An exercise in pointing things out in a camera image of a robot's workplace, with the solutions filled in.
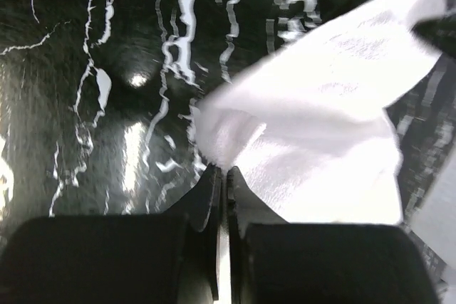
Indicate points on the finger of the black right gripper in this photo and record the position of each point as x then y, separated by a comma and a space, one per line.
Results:
440, 33

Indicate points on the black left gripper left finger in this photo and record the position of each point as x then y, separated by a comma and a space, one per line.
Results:
171, 257

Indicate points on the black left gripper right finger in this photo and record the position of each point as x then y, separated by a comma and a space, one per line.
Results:
273, 261

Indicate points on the white towel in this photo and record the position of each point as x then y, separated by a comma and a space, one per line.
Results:
307, 126

